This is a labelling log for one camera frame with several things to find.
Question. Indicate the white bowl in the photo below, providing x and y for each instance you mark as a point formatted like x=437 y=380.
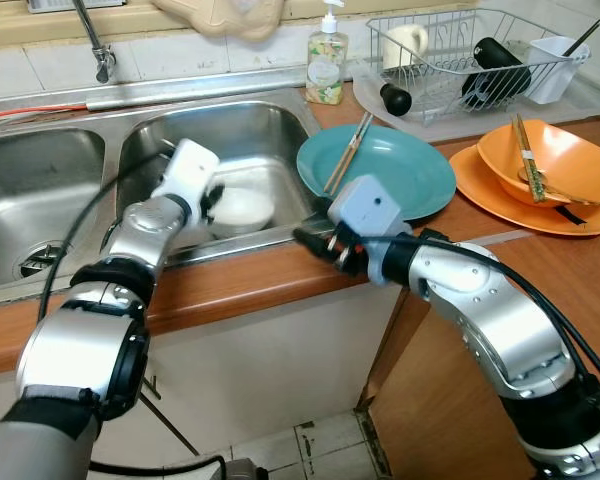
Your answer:
x=245 y=208

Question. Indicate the metal spoon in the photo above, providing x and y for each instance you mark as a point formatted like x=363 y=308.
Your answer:
x=533 y=182

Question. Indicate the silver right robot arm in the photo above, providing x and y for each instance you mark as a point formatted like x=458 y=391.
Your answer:
x=490 y=320

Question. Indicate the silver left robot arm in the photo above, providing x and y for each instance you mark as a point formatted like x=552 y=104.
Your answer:
x=90 y=330

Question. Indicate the stainless steel double sink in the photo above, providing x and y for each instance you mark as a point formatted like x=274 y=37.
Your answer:
x=240 y=135

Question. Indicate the teal plate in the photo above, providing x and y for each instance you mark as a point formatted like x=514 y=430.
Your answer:
x=400 y=165

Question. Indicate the orange plate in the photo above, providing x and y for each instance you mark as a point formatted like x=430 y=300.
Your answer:
x=490 y=195

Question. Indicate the soap pump bottle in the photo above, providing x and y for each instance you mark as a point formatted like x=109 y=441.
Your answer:
x=327 y=70

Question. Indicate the metal sink strainer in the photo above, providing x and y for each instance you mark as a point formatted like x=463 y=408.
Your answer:
x=43 y=262

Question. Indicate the brown wooden cabinet door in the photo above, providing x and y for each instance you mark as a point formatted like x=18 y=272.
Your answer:
x=450 y=400

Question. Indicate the beige plastic tray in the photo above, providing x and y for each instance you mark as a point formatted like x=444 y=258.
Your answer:
x=220 y=15

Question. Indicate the chrome faucet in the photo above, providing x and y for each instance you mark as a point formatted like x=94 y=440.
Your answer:
x=95 y=40

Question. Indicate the patterned bamboo chopstick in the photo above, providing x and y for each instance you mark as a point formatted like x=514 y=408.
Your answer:
x=525 y=150
x=531 y=150

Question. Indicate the cream mug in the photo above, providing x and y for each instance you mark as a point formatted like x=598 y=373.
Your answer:
x=405 y=45

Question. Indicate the black bottle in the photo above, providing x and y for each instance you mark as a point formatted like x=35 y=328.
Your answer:
x=495 y=72

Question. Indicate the orange bowl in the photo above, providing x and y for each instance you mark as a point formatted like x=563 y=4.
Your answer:
x=570 y=150

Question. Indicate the white utensil holder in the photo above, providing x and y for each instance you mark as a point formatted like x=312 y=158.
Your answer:
x=555 y=72

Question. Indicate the thin black utensil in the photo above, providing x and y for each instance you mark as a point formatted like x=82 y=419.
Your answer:
x=583 y=37

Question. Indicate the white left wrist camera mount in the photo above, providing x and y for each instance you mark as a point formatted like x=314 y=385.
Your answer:
x=188 y=172

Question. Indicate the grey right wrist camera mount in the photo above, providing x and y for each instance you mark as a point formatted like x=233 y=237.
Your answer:
x=368 y=208

